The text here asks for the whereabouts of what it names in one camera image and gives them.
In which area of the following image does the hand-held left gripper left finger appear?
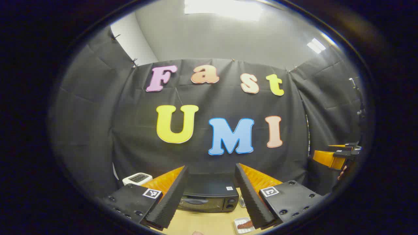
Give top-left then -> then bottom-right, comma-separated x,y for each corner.
98,165 -> 189,230

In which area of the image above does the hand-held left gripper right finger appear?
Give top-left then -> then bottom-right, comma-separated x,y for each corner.
233,163 -> 329,230

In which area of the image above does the black electric oven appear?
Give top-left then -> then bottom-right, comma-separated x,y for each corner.
178,175 -> 240,213

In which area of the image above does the white ridged tray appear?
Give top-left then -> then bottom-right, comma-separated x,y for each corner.
233,217 -> 256,235

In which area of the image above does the white toaster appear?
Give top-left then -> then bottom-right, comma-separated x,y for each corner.
122,173 -> 153,186

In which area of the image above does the dark metal stand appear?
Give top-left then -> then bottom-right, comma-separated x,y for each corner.
348,77 -> 366,118

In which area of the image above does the black backdrop cloth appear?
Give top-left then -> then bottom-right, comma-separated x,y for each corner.
49,26 -> 363,199

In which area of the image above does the ceiling light panel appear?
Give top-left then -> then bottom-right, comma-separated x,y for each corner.
307,38 -> 326,54
185,0 -> 263,21

